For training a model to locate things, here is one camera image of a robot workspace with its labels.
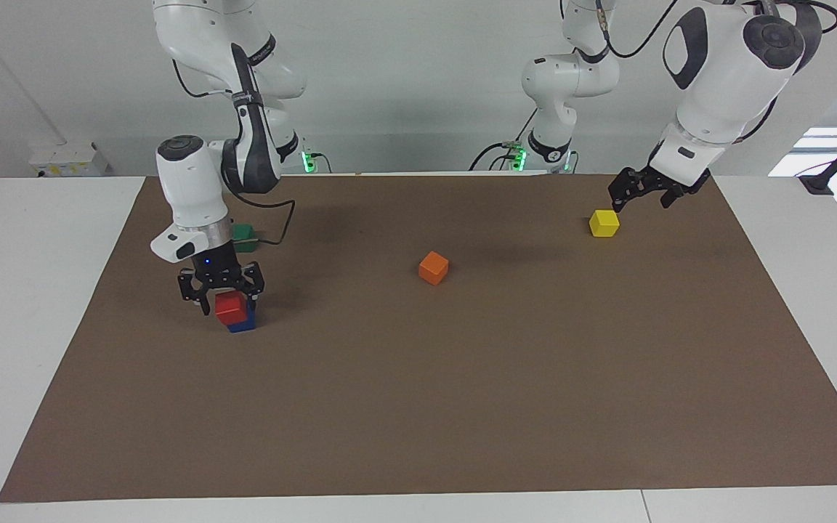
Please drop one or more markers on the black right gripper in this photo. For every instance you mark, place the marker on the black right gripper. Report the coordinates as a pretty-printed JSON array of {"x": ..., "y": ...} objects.
[{"x": 216, "y": 267}]

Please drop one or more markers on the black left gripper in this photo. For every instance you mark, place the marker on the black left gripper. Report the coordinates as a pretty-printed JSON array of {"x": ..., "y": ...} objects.
[{"x": 669, "y": 181}]

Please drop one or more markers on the red cube block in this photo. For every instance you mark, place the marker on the red cube block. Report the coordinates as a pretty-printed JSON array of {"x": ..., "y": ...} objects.
[{"x": 229, "y": 309}]

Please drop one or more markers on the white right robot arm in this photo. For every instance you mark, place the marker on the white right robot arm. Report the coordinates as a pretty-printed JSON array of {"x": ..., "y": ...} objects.
[{"x": 189, "y": 189}]

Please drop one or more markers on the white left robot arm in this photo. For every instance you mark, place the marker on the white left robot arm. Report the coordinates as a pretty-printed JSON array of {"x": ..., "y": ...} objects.
[{"x": 724, "y": 94}]

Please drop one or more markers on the blue cube block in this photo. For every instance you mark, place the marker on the blue cube block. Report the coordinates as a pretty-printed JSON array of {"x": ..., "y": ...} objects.
[{"x": 244, "y": 327}]

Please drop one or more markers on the green cube block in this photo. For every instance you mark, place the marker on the green cube block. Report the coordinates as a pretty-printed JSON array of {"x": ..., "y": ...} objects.
[{"x": 245, "y": 236}]

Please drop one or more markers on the yellow cube block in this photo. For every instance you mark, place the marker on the yellow cube block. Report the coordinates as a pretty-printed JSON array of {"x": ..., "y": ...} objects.
[{"x": 604, "y": 224}]

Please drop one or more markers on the orange cube block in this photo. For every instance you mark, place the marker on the orange cube block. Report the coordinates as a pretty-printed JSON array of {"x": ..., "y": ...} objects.
[{"x": 433, "y": 269}]

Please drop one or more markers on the brown table mat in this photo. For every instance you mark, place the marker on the brown table mat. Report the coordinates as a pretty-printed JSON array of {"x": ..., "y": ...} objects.
[{"x": 418, "y": 392}]

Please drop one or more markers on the white wall box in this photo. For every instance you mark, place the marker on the white wall box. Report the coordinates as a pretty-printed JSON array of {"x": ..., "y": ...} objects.
[{"x": 66, "y": 160}]

